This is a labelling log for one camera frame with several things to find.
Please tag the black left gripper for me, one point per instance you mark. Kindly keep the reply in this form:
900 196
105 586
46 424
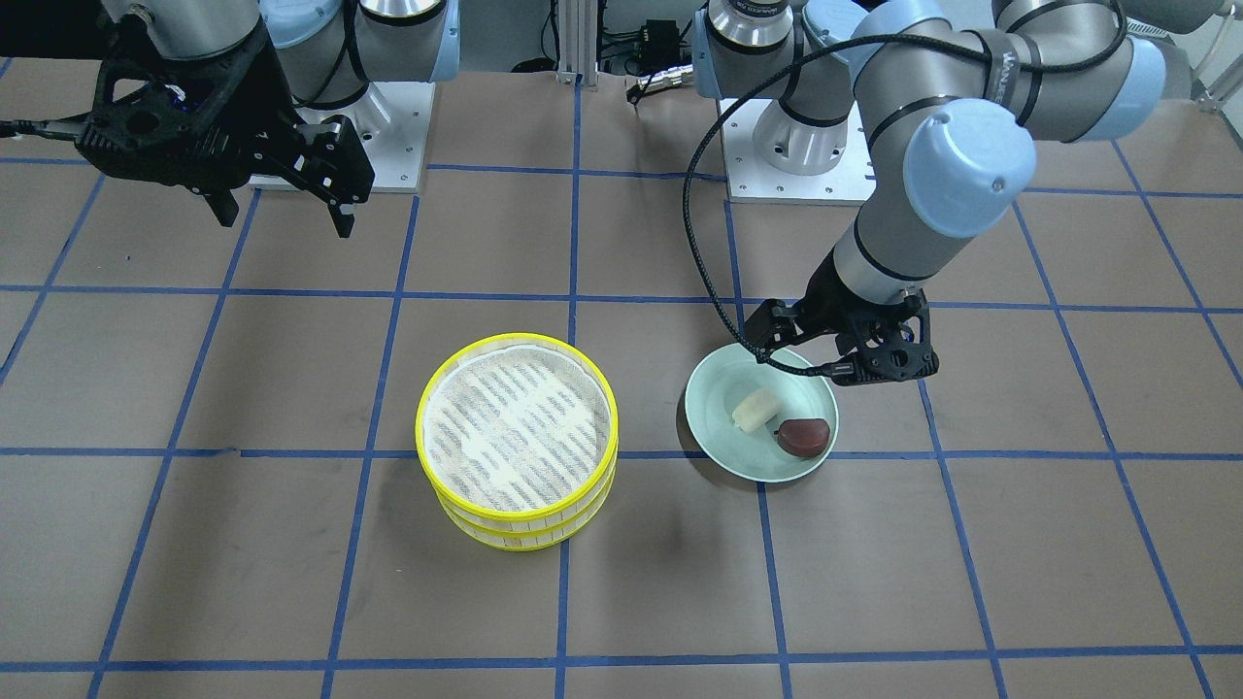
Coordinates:
825 289

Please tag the yellow bamboo steamer bottom layer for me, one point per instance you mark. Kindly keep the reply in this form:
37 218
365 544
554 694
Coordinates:
540 533

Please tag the yellow bamboo steamer layer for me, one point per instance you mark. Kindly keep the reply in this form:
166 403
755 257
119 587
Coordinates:
583 466
540 533

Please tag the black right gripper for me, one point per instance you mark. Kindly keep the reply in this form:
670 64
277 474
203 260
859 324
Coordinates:
254 100

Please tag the yellow bamboo steamer top layer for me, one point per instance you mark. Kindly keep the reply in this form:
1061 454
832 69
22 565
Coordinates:
583 466

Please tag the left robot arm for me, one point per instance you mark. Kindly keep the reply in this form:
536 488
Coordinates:
951 119

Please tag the brown bun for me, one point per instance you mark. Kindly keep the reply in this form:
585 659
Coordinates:
804 437

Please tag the white steamer cloth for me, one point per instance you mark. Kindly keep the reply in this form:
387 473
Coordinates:
515 427

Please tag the white bun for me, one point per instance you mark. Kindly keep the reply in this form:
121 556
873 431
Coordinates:
756 409

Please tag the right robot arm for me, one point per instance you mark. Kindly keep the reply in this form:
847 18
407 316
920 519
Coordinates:
329 51

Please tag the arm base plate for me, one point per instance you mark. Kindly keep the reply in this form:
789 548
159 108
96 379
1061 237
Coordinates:
772 159
393 121

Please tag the light green plate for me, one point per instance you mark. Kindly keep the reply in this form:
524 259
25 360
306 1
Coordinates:
720 381

